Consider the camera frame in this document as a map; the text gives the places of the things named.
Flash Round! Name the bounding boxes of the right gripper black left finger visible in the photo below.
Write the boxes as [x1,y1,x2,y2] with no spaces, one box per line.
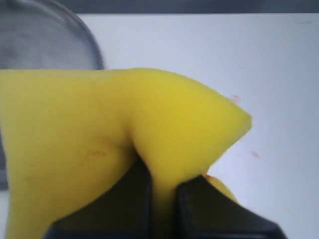
[44,160,152,239]

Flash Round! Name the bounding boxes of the round steel plate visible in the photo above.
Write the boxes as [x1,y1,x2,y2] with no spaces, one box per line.
[0,0,105,191]

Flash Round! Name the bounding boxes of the grey backdrop cloth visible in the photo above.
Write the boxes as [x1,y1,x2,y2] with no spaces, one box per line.
[58,0,319,14]

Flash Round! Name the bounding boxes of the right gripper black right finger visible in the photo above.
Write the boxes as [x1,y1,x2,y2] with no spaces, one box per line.
[175,176,286,239]

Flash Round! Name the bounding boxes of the yellow sponge block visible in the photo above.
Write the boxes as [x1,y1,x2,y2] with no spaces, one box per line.
[0,68,252,239]

